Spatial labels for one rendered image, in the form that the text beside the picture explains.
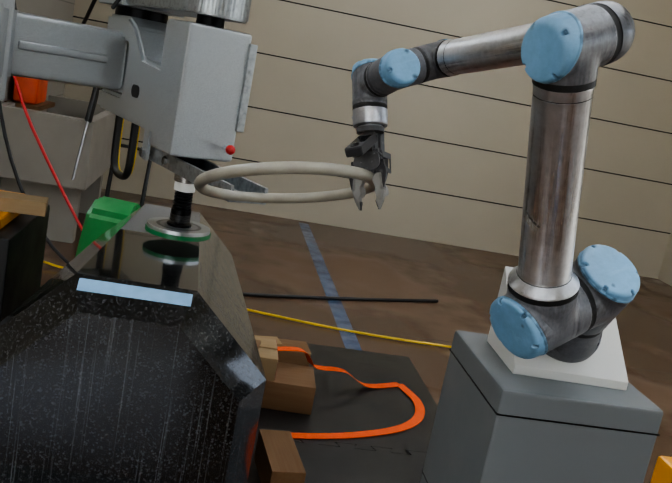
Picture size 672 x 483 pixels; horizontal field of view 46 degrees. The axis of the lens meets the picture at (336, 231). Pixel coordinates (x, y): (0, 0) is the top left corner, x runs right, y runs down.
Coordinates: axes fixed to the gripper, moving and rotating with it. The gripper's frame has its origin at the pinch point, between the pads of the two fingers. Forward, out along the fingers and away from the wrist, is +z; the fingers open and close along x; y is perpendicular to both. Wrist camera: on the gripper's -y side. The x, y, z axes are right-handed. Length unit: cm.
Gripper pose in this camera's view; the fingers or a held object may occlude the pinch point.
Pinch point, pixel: (368, 204)
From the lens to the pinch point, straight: 198.2
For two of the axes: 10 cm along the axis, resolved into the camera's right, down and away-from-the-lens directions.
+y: 4.3, 0.9, 9.0
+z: 0.2, 9.9, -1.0
